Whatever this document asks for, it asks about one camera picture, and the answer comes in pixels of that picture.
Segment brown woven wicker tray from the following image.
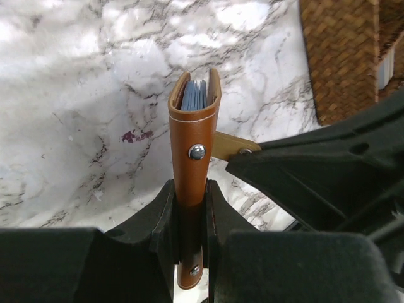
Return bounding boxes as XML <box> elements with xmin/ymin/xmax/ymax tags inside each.
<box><xmin>299</xmin><ymin>0</ymin><xmax>403</xmax><ymax>126</ymax></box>

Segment brown leather card holder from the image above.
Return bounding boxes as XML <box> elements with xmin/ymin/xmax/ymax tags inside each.
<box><xmin>167</xmin><ymin>68</ymin><xmax>261</xmax><ymax>290</ymax></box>

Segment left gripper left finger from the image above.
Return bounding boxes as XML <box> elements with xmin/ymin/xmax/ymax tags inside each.
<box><xmin>94</xmin><ymin>180</ymin><xmax>175</xmax><ymax>302</ymax></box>

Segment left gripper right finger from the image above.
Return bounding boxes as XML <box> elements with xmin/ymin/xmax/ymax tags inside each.
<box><xmin>206</xmin><ymin>181</ymin><xmax>395</xmax><ymax>302</ymax></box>

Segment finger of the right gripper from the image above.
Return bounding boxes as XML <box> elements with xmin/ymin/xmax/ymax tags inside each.
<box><xmin>226</xmin><ymin>91</ymin><xmax>403</xmax><ymax>234</ymax></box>

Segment silver cards in tray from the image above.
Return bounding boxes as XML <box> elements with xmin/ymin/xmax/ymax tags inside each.
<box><xmin>377</xmin><ymin>48</ymin><xmax>395</xmax><ymax>90</ymax></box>

